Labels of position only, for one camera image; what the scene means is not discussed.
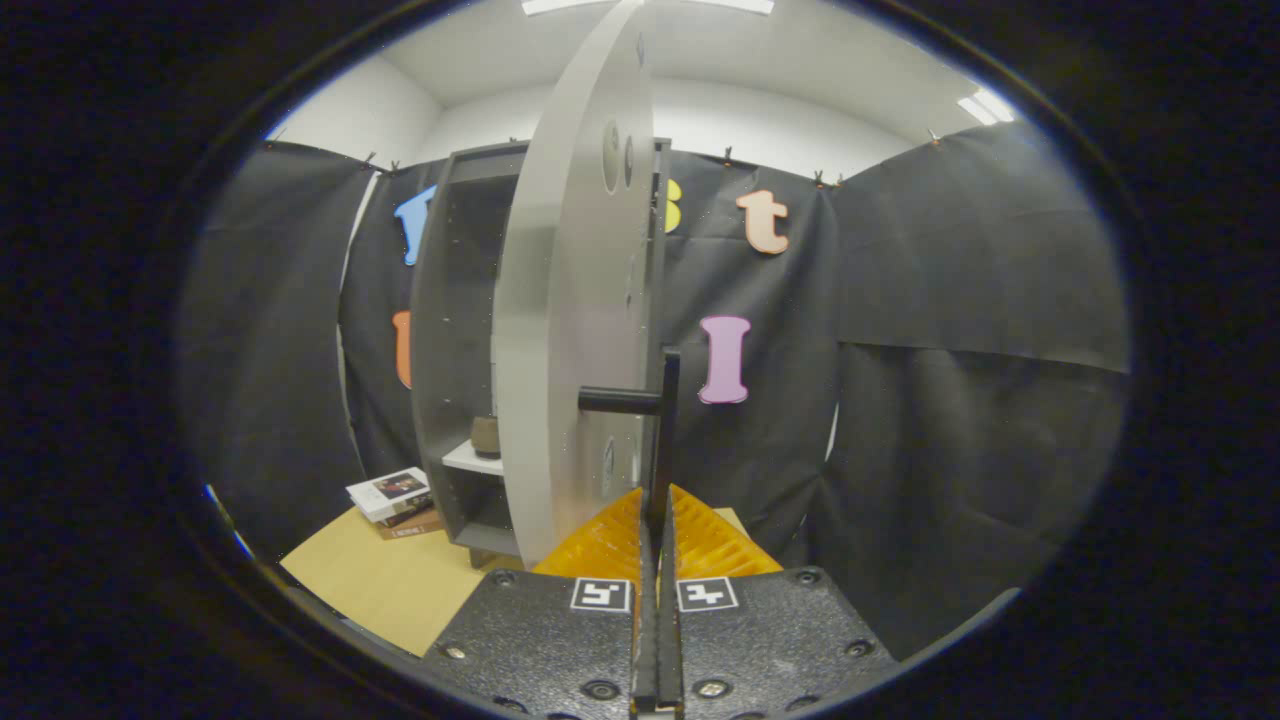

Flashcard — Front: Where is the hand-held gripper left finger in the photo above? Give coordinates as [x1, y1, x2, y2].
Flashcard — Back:
[425, 485, 661, 720]

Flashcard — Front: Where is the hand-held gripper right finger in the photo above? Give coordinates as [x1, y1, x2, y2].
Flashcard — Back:
[658, 485, 897, 720]

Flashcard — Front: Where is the grey shoe cabinet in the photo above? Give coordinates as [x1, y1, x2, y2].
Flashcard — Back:
[410, 139, 674, 568]

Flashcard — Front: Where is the brown book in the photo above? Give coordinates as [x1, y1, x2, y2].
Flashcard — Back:
[378, 507, 447, 542]

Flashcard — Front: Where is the white book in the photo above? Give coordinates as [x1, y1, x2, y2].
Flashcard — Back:
[345, 467, 434, 524]

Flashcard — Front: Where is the black backdrop cloth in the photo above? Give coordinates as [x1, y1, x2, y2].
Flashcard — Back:
[180, 123, 1131, 663]

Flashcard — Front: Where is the small ceiling light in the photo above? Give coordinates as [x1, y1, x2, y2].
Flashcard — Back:
[956, 87, 1017, 127]

